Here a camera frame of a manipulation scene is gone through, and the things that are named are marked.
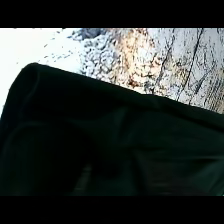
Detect black garment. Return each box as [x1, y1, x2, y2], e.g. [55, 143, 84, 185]
[0, 62, 224, 197]

